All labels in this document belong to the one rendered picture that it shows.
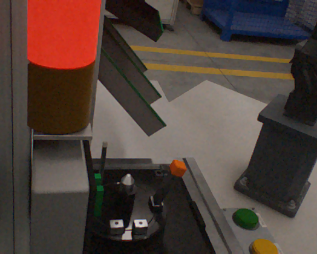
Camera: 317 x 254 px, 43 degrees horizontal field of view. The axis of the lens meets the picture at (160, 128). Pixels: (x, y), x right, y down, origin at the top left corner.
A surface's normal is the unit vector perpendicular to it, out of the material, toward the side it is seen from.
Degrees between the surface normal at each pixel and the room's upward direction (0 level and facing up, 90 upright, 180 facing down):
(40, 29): 90
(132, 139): 0
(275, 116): 0
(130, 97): 90
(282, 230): 0
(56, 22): 90
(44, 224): 90
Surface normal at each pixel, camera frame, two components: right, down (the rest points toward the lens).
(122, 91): 0.07, 0.52
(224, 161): 0.18, -0.84
